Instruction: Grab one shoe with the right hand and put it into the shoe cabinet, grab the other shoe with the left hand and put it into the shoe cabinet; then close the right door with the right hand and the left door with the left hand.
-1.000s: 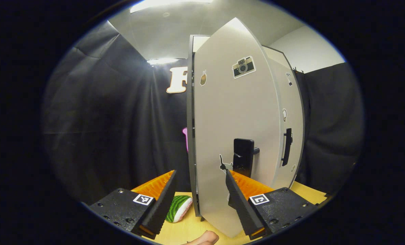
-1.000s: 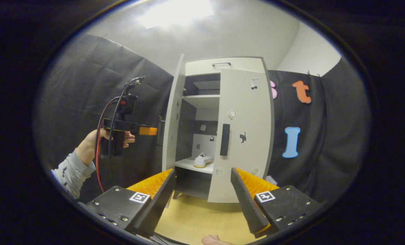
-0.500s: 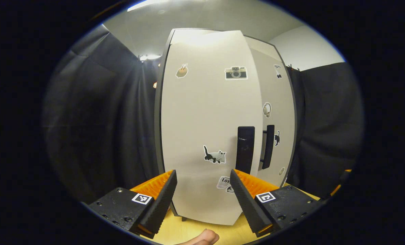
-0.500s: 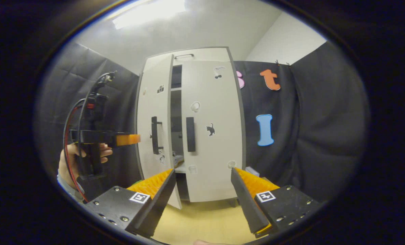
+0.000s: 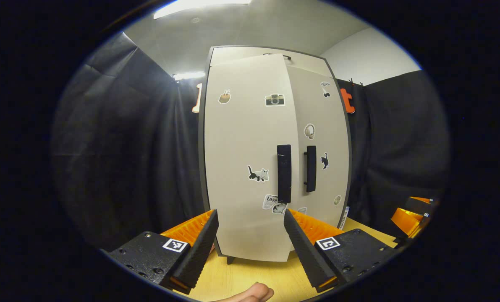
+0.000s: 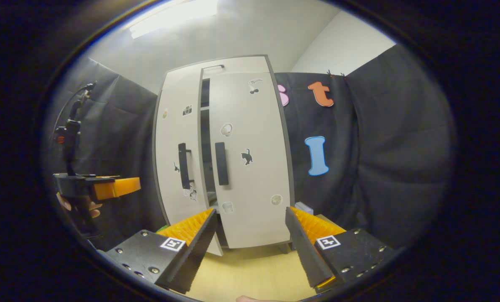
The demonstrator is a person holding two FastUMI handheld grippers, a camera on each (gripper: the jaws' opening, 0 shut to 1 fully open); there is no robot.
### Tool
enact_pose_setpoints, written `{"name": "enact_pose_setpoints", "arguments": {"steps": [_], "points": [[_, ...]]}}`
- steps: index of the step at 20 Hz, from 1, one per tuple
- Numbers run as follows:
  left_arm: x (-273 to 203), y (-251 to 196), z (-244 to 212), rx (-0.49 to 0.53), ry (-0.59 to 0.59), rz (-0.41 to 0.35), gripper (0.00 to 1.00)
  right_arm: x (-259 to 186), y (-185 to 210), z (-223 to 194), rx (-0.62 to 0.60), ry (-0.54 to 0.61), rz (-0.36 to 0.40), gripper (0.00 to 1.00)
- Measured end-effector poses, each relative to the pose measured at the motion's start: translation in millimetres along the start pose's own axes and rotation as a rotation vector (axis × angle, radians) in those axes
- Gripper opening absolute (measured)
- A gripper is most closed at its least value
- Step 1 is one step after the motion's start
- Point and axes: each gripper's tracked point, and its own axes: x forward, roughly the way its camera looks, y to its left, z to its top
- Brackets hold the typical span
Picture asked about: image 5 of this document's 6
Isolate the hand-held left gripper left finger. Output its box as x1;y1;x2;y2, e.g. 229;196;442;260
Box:
107;209;220;295

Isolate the bright lamp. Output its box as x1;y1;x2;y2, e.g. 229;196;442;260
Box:
172;71;206;81

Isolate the white shoe cabinet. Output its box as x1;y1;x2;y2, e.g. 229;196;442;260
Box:
197;45;353;265

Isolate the black backdrop cloth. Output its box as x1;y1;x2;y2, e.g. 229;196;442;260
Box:
52;31;450;252

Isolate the ceiling light panel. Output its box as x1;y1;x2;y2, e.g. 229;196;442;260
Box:
153;0;252;19

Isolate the white shoe cabinet door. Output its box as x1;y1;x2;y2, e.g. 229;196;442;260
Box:
285;65;351;229
204;54;301;263

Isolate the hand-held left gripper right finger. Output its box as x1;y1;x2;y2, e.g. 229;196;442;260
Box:
283;208;399;293

